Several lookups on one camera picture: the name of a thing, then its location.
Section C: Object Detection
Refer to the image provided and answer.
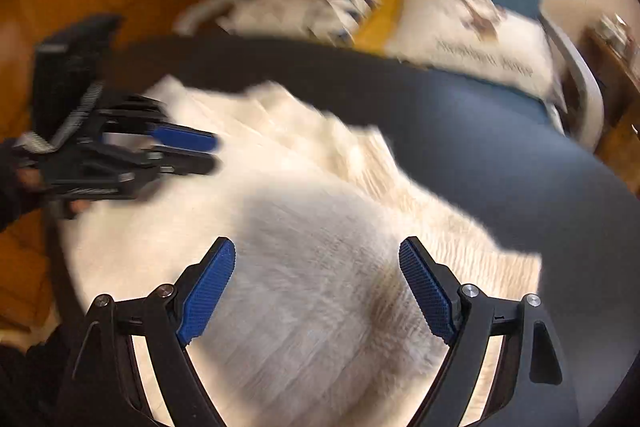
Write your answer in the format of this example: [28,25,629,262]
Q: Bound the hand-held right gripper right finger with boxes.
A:
[399,237,582,427]

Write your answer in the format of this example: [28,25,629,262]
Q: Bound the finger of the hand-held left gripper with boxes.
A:
[102,146,217,180]
[102,106,219,154]

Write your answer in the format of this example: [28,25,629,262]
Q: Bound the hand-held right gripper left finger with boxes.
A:
[57,237,236,427]

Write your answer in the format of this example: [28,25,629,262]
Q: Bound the white knit sweater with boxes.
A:
[55,74,543,427]

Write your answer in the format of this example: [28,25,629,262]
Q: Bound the person's left hand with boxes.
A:
[0,139,93,233]

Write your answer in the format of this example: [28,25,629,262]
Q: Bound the geometric print pillow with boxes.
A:
[220,0,381,45]

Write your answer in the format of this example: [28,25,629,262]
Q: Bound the white cartoon print pillow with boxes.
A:
[387,0,566,100]

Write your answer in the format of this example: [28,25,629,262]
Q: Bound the cluttered wooden desk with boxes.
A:
[585,12,640,168]

